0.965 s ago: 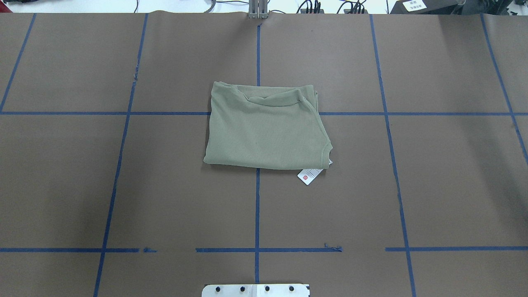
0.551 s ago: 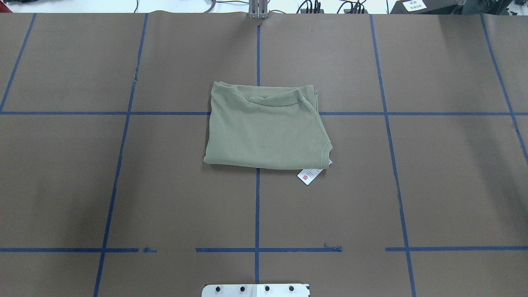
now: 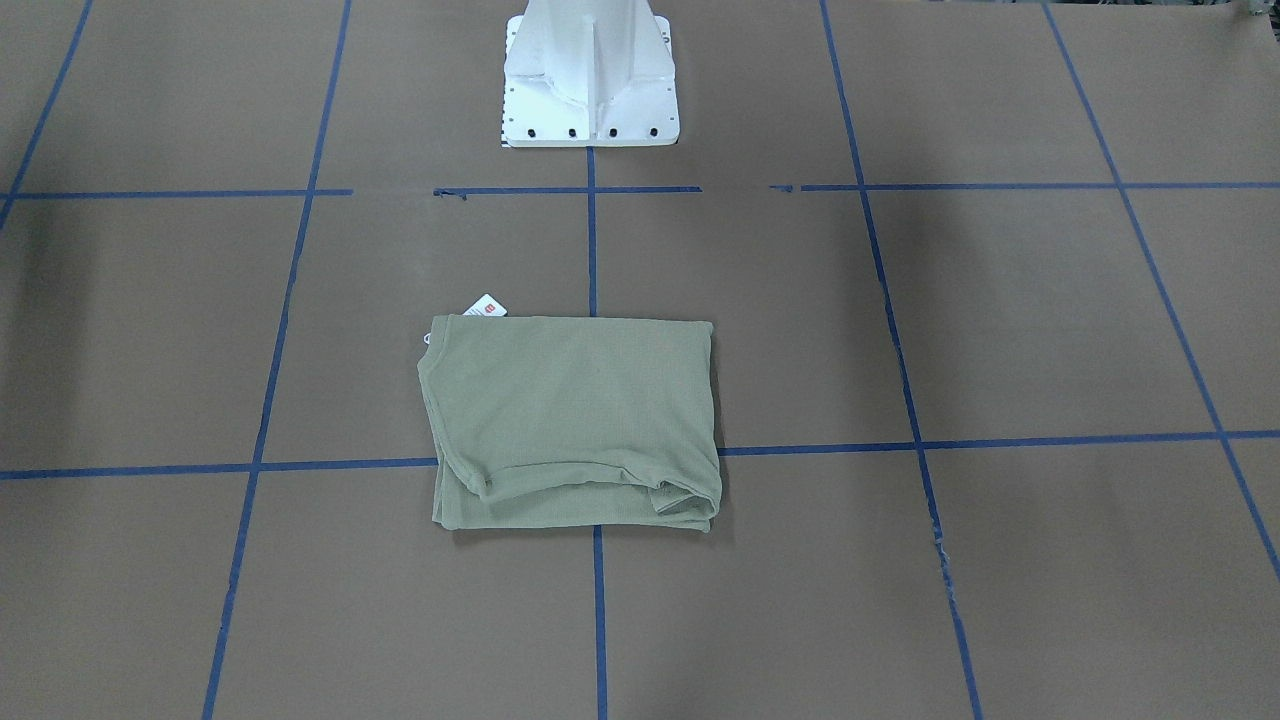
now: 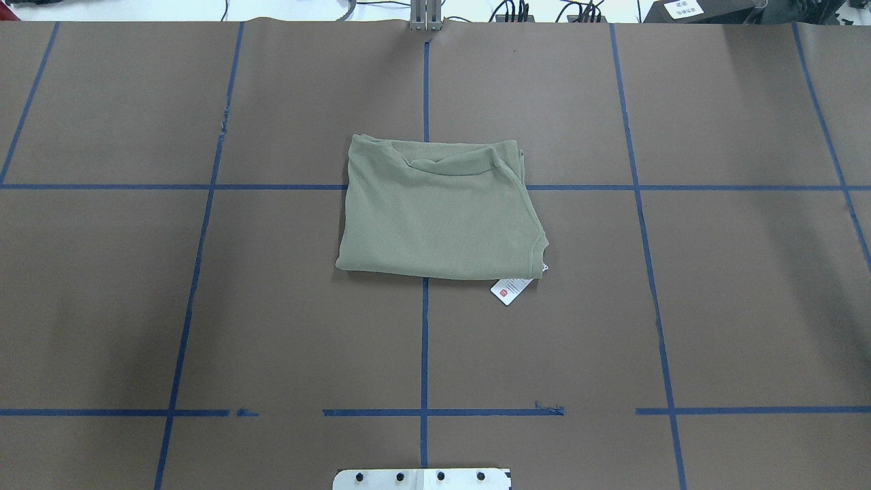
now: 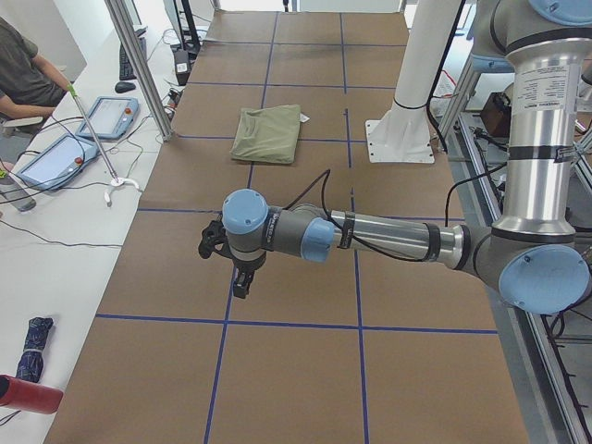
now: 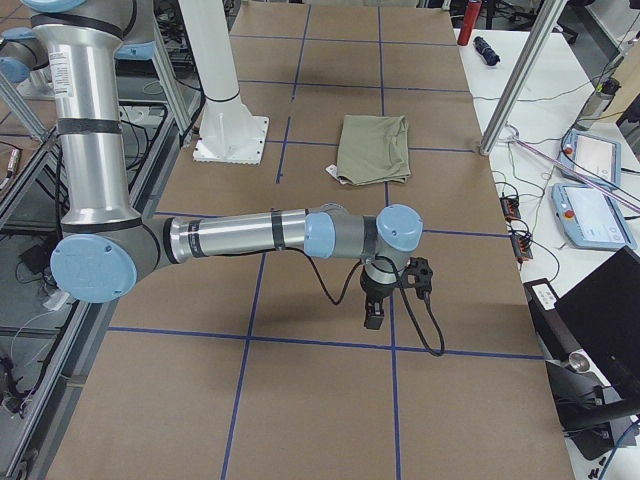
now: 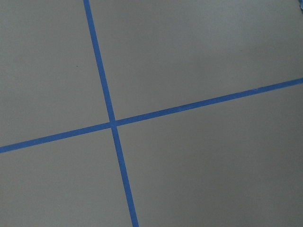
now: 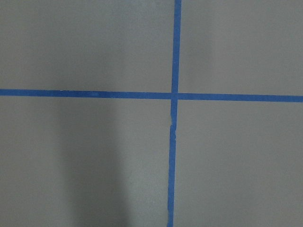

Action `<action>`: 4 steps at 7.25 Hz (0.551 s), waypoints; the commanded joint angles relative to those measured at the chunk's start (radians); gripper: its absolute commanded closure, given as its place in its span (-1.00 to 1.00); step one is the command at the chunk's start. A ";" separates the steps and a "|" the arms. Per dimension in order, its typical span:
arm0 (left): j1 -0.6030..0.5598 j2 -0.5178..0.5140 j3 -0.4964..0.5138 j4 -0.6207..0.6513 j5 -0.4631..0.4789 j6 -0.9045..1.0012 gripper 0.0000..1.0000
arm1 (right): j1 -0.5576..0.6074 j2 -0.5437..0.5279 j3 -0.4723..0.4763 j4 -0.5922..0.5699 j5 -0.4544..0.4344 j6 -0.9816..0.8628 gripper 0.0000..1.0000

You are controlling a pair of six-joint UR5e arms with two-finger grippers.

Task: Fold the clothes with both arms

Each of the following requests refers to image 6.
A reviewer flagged olive green long-sleeve shirt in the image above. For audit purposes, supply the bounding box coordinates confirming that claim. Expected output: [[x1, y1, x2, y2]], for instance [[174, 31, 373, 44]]
[[336, 115, 411, 186]]

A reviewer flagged clear water bottle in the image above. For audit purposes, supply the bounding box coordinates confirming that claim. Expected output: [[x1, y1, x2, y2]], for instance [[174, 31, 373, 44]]
[[574, 76, 621, 131]]

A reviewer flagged near teach pendant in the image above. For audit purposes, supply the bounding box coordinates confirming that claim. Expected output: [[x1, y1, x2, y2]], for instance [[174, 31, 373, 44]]
[[551, 183, 637, 251]]

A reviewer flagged aluminium frame post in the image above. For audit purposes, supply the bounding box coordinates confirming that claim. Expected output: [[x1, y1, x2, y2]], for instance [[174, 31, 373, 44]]
[[479, 0, 568, 156]]

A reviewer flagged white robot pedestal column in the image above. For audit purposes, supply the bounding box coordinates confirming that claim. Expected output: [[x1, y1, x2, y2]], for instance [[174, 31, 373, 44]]
[[179, 0, 240, 103]]

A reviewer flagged teach pendant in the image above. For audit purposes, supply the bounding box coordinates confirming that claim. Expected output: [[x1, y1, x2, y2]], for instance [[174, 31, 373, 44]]
[[557, 129, 621, 188], [551, 183, 637, 251]]

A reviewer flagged brown table mat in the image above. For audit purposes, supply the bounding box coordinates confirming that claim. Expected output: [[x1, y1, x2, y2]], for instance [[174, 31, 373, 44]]
[[48, 2, 573, 479]]

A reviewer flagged white paper shirt tag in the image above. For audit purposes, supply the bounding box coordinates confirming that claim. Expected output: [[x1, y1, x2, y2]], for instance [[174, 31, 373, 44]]
[[325, 164, 348, 185]]

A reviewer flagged black laptop computer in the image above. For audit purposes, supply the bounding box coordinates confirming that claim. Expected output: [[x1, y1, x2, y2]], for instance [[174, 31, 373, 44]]
[[524, 246, 639, 398]]

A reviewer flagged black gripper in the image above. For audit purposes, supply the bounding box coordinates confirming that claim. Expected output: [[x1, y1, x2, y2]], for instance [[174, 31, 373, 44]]
[[360, 273, 397, 330]]

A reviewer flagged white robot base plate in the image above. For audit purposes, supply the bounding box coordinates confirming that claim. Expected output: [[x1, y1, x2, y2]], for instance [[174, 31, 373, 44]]
[[193, 113, 269, 165]]

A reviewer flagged red cylinder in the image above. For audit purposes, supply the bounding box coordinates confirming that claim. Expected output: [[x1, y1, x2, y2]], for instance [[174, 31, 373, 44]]
[[457, 0, 483, 46]]

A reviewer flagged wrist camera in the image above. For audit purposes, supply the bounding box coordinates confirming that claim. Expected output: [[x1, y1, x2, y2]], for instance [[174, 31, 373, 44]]
[[401, 257, 433, 301]]

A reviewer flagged folded dark blue umbrella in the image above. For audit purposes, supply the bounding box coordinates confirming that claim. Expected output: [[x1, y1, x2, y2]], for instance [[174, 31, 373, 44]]
[[473, 36, 501, 67]]

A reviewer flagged far teach pendant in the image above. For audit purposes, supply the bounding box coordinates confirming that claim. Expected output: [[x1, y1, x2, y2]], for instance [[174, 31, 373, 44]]
[[557, 129, 621, 188]]

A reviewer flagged metal reacher grabber tool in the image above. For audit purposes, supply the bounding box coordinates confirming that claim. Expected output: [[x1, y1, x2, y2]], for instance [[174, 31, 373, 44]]
[[504, 124, 640, 211]]

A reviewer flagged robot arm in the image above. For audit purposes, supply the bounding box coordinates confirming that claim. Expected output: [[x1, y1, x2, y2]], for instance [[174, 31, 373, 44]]
[[29, 1, 429, 329], [1, 27, 49, 84]]

